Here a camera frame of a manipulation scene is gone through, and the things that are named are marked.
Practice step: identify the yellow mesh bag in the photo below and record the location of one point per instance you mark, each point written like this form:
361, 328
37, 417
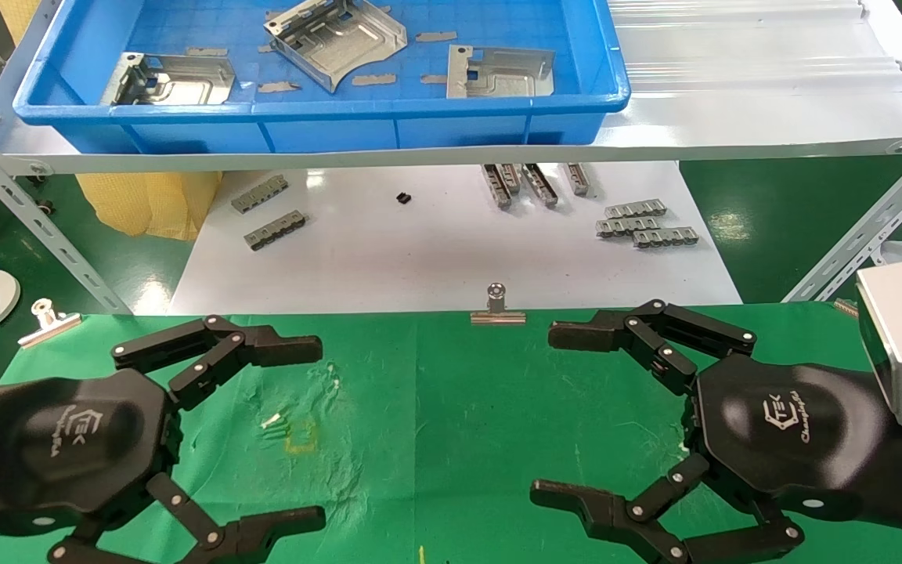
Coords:
146, 204

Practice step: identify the blue plastic bin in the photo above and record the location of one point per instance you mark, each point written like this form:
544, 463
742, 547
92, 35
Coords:
341, 125

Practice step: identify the green table mat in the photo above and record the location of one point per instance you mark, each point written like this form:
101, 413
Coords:
459, 431

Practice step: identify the slotted angle steel strut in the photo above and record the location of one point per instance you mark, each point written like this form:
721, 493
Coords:
866, 231
36, 225

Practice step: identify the grey toothed metal part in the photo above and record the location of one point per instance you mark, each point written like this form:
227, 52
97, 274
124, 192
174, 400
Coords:
579, 178
636, 208
540, 185
260, 194
623, 227
665, 237
511, 177
496, 188
276, 231

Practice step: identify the white floor board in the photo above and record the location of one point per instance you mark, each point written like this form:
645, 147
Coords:
420, 251

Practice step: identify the stamped metal bracket plate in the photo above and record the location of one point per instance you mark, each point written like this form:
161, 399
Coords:
341, 47

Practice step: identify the white metal shelf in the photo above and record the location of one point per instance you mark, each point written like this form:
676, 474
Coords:
733, 78

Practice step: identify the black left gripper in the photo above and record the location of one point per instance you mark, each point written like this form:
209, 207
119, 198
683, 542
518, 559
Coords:
75, 446

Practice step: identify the small white scrap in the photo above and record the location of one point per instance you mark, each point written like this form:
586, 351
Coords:
272, 421

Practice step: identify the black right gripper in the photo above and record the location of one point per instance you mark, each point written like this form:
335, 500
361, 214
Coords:
788, 431

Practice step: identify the metal bracket with folded flange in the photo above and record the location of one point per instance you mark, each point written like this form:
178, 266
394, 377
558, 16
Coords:
185, 86

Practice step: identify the silver binder clip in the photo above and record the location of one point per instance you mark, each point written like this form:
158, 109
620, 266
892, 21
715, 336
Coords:
497, 315
48, 325

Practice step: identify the flat stamped metal bracket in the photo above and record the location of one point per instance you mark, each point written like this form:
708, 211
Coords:
498, 78

